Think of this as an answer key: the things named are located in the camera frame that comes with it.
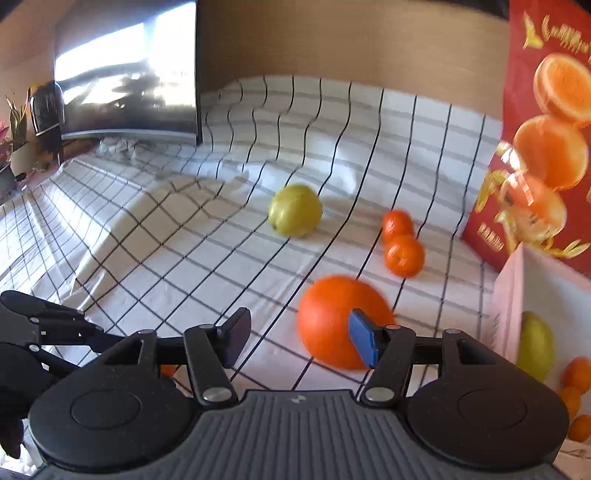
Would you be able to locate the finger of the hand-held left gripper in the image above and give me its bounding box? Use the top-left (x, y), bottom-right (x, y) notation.
top-left (0, 291), bottom-right (134, 352)
top-left (25, 342), bottom-right (88, 374)

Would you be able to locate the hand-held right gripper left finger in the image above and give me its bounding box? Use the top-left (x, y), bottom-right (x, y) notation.
top-left (92, 308), bottom-right (252, 407)

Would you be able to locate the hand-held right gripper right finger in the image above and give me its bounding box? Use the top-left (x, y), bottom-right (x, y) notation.
top-left (348, 309), bottom-right (509, 407)

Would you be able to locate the large orange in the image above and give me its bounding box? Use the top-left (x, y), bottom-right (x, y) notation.
top-left (297, 275), bottom-right (398, 370)

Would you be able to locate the small tangerine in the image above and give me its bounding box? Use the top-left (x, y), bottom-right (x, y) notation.
top-left (385, 234), bottom-right (426, 278)
top-left (382, 210), bottom-right (415, 243)

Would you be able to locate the pink cardboard box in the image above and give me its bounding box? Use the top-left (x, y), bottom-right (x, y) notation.
top-left (492, 242), bottom-right (591, 480)

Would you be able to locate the green lime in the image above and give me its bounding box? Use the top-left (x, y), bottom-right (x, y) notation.
top-left (516, 311), bottom-right (555, 384)

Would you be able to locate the white black checked tablecloth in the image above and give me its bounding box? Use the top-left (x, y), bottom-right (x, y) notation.
top-left (0, 76), bottom-right (504, 476)

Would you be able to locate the potted plant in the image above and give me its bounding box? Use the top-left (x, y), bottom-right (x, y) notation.
top-left (0, 83), bottom-right (38, 183)

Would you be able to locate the dark rounded object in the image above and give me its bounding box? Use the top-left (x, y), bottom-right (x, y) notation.
top-left (30, 80), bottom-right (64, 153)

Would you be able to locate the black monitor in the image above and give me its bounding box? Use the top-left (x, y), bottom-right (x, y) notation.
top-left (54, 0), bottom-right (204, 146)

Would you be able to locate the red snack bag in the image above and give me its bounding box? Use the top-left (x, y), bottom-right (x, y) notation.
top-left (462, 0), bottom-right (591, 287)

